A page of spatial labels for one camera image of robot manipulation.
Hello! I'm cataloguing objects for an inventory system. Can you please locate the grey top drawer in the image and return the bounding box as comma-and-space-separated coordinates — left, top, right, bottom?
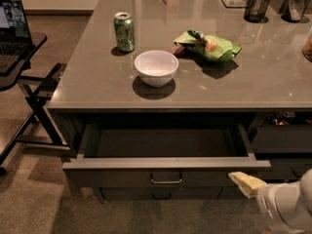
62, 125, 271, 188

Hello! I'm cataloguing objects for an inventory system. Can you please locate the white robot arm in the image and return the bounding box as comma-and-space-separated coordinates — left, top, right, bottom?
228, 170, 312, 234

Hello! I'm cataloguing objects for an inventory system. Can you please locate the right grey drawer stack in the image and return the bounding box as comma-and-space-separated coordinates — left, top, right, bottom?
248, 111, 312, 181

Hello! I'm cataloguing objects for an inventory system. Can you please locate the grey bottom drawer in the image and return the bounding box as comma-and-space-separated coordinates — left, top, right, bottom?
94, 186, 245, 202

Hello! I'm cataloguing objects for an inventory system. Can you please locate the green chip bag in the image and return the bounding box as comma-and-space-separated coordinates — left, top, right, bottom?
174, 30, 242, 62

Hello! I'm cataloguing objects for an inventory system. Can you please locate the glass jar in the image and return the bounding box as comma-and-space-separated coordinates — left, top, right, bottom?
302, 28, 312, 61

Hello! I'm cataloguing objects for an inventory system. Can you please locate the white bowl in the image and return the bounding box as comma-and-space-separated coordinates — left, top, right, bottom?
135, 50, 179, 87

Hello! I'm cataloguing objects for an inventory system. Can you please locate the grey counter cabinet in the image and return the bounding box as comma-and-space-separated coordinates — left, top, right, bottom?
49, 0, 312, 142

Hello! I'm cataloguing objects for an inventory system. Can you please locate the black mesh cup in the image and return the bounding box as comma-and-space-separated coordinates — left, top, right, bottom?
244, 0, 271, 23

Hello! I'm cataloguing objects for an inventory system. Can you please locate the dark mesh utensil holder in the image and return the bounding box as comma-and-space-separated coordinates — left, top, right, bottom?
281, 0, 311, 23

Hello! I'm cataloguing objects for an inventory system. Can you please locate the green soda can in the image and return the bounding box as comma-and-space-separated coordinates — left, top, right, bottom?
114, 12, 136, 53

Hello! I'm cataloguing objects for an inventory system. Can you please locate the black laptop stand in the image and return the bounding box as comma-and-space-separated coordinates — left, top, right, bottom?
0, 32, 66, 176

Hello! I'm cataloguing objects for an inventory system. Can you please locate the black laptop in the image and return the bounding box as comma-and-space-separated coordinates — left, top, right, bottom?
0, 0, 34, 75

